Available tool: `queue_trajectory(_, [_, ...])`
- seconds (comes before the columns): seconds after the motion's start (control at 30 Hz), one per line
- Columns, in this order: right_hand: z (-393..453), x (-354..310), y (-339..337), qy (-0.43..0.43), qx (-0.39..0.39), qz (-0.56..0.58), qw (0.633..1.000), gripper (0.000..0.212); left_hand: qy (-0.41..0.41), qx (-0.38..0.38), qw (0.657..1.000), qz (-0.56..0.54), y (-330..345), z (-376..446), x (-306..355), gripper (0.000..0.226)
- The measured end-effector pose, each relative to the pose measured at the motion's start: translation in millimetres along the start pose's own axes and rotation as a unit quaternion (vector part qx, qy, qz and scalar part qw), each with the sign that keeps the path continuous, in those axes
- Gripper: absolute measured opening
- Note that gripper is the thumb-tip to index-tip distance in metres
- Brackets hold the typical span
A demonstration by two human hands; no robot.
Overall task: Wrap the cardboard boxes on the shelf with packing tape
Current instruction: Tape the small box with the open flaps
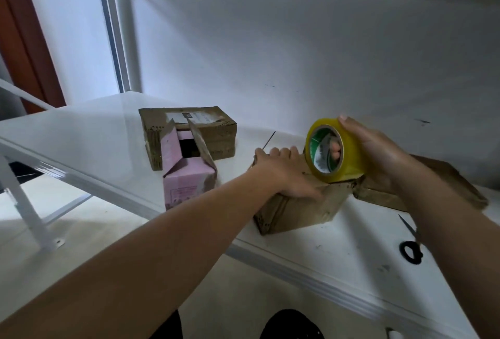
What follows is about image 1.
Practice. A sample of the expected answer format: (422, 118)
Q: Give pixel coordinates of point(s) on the person's left forearm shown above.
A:
(125, 272)

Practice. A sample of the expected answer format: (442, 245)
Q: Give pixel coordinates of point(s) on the red-brown door frame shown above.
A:
(27, 30)

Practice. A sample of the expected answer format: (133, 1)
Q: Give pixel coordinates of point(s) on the corrugated cardboard box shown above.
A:
(301, 211)

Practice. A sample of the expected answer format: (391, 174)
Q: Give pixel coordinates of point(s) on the person's right forearm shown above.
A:
(461, 249)

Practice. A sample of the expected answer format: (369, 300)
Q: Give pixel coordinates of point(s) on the person's black trousers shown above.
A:
(293, 324)

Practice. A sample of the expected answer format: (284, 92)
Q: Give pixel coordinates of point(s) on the yellow tape roll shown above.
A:
(355, 159)

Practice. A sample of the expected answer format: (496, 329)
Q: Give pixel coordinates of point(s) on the white metal shelf rack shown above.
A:
(86, 140)

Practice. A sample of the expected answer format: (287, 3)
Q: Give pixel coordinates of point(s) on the perforated white metal rack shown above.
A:
(19, 194)

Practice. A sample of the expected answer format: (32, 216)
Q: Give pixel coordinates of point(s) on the pink carton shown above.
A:
(187, 183)

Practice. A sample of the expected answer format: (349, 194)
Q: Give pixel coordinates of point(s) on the person's left hand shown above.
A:
(285, 175)

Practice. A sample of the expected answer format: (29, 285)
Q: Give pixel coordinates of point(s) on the long cardboard box white label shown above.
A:
(219, 136)

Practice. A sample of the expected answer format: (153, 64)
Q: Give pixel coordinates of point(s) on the white tube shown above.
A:
(394, 334)

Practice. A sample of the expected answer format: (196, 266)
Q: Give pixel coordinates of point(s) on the person's right hand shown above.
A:
(379, 155)

